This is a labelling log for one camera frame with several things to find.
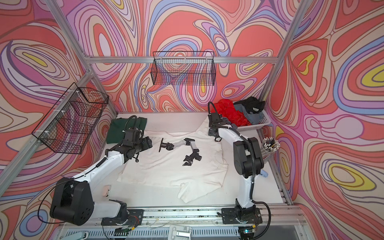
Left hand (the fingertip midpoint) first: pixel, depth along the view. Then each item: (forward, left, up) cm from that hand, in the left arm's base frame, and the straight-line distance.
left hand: (148, 140), depth 89 cm
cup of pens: (-8, -69, +7) cm, 70 cm away
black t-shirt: (+33, -72, -1) cm, 79 cm away
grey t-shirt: (+20, -71, -3) cm, 74 cm away
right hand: (+9, -43, -6) cm, 45 cm away
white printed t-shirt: (-8, -26, -12) cm, 30 cm away
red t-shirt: (+31, -53, -3) cm, 62 cm away
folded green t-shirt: (+15, +29, -11) cm, 34 cm away
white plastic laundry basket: (+20, -79, -5) cm, 82 cm away
